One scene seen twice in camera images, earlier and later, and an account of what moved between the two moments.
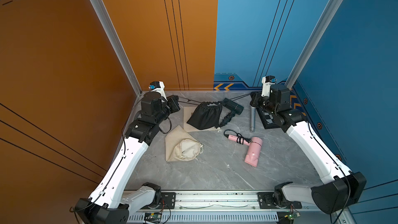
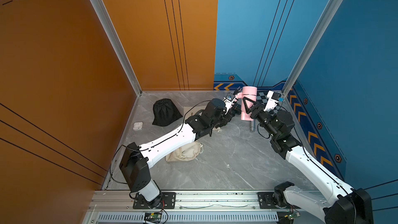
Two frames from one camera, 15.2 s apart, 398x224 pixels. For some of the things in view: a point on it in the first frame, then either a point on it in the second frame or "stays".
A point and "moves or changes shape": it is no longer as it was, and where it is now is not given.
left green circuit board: (153, 218) stays
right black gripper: (256, 98) → (258, 109)
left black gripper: (172, 102) → (227, 117)
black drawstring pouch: (207, 115) moves or changes shape
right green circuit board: (287, 217) stays
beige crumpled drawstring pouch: (180, 145) stays
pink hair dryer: (254, 143) → (250, 92)
